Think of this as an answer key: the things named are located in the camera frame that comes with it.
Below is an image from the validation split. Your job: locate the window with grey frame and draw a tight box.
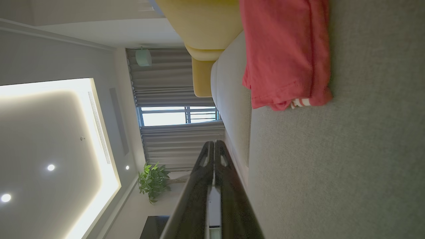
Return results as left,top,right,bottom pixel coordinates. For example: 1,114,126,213
137,106,220,127

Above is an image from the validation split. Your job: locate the grey sofa back cushion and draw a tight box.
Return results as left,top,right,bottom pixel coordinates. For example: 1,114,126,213
211,32,252,190

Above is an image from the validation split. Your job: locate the grey pleated curtain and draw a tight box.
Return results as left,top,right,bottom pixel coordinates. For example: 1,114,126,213
126,48,216,107
139,120,226,172

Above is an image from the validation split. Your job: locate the green potted plant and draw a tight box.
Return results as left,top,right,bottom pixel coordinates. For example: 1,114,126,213
138,162,190,204

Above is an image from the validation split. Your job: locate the dark cabinet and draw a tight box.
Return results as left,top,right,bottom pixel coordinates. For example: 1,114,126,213
139,216,170,239

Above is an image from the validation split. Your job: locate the red jersey with white trim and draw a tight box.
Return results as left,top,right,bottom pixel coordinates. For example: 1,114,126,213
239,0,333,111

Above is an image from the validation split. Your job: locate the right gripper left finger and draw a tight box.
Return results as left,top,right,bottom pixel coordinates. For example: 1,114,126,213
159,141,214,239

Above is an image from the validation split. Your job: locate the pale green round lamp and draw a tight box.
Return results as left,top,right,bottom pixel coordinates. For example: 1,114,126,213
135,47,152,67

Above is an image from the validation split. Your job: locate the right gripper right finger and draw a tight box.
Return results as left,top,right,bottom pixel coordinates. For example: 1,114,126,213
215,141,264,239

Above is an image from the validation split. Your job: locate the large yellow cushion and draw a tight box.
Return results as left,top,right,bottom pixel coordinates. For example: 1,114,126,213
155,0,244,62

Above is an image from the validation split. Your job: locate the small yellow cushion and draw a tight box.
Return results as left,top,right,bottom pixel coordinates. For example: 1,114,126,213
192,57,218,98

